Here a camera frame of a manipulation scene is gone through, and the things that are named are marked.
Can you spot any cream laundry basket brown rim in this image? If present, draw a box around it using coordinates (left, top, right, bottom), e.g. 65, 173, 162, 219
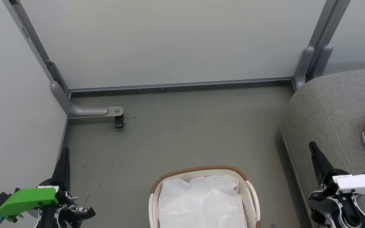
149, 165, 261, 228

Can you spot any grey fabric sofa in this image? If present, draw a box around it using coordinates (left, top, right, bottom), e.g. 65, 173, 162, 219
279, 68, 365, 228

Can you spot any grey partition bottom rail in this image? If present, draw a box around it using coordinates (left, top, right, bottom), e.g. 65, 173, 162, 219
69, 77, 294, 93

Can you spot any white basket liner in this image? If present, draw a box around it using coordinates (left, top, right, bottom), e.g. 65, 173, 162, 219
158, 176, 248, 228

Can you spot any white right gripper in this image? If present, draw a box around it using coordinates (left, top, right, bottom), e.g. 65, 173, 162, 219
308, 141, 365, 228

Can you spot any grey rounded partition foot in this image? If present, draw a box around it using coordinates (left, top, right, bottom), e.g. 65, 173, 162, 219
295, 47, 315, 90
312, 45, 334, 79

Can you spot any grey partition corner post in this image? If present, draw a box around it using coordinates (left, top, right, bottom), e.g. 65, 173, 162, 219
308, 0, 351, 79

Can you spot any grey partition foot with plate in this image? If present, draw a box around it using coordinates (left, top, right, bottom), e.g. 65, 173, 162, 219
51, 81, 124, 119

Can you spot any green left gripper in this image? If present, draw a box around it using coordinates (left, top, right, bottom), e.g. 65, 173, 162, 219
0, 147, 96, 228

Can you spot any grey partition post with bracket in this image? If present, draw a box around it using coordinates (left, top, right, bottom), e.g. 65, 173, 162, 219
3, 0, 72, 99

